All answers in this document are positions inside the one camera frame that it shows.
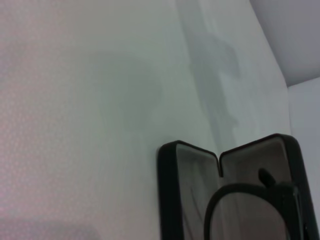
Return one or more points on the black glasses case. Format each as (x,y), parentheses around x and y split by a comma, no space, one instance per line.
(167,187)

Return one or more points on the black glasses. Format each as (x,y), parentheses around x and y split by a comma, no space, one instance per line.
(250,187)

